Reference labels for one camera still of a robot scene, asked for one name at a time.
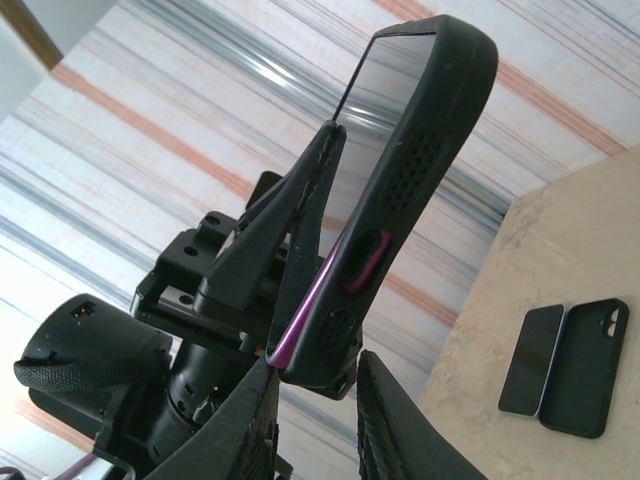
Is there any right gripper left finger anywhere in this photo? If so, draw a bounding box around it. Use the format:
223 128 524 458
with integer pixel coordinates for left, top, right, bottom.
144 359 280 480

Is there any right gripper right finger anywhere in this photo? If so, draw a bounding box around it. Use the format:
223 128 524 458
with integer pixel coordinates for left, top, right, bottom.
354 349 482 480

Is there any purple-edged smartphone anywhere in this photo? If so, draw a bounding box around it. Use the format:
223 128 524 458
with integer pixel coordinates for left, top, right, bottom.
267 30 437 369

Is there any silver-edged smartphone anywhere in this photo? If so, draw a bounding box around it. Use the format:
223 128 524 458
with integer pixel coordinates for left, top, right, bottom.
498 303 569 419

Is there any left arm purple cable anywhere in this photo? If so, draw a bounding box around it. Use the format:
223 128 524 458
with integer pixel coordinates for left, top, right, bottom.
52 447 101 480

